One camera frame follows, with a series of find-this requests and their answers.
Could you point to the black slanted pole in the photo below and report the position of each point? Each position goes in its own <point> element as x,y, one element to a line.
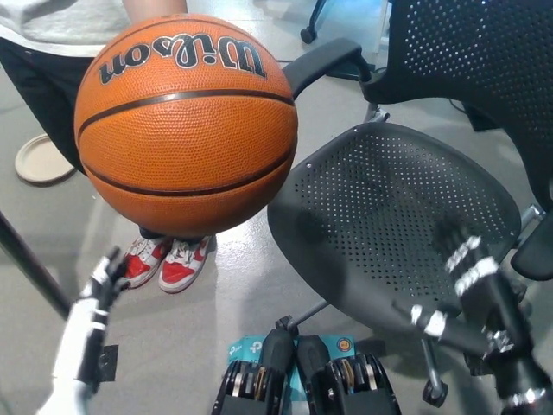
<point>34,268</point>

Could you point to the orange Wilson basketball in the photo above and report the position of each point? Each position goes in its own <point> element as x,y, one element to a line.
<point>186,142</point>

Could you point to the person right red white sneaker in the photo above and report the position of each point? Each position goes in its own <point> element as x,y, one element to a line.
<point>144,263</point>

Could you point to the teal router box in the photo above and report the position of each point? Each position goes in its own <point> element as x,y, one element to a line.
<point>239,346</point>

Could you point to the black perforated chair backrest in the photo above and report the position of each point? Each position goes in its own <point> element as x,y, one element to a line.
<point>484,56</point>

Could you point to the person left red white sneaker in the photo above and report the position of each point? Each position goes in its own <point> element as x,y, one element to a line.
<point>181,268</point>

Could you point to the grey wheeled chair base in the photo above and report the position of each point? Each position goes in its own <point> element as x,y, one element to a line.
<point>309,312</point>

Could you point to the black perforated chair seat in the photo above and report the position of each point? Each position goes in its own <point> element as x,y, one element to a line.
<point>380,207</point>

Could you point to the robot right black white hand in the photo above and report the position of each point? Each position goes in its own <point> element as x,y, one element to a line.
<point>505,311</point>

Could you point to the robot left white black hand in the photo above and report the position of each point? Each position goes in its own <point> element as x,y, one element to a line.
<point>82,328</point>

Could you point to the black chair armrest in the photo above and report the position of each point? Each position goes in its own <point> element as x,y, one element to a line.
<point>538,250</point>
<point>324,60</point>

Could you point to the black office chair caster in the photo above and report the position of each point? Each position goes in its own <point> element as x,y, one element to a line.
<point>307,34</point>

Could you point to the person in grey shirt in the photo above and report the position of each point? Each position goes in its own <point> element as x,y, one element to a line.
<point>43,26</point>

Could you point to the beige paper plate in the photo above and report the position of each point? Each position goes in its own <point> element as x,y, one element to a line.
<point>41,162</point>

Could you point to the person red white sneaker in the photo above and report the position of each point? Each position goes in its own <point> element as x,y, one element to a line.
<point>144,263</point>
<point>181,268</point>

